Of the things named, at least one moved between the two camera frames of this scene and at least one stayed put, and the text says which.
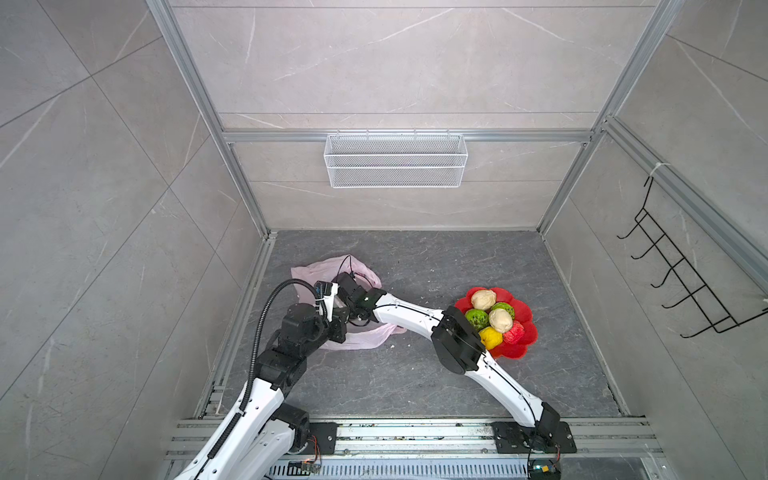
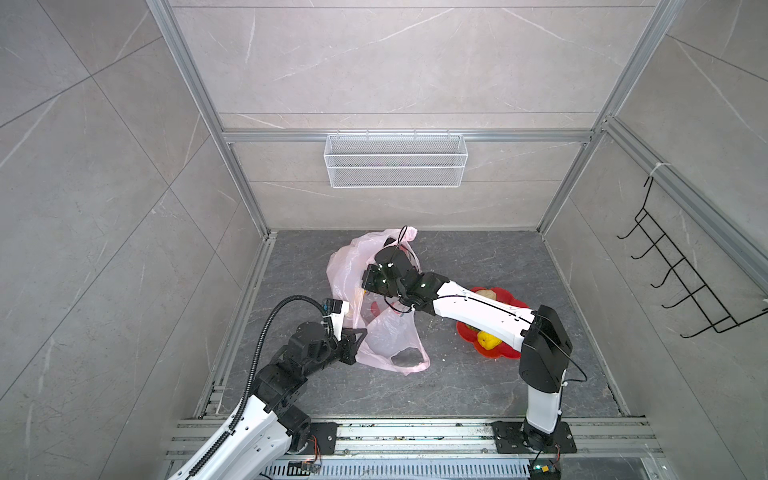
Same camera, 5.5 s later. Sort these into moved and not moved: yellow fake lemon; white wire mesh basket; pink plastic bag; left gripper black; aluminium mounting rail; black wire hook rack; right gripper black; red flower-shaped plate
Moved: pink plastic bag; left gripper black; right gripper black
Not moved: white wire mesh basket; red flower-shaped plate; yellow fake lemon; aluminium mounting rail; black wire hook rack
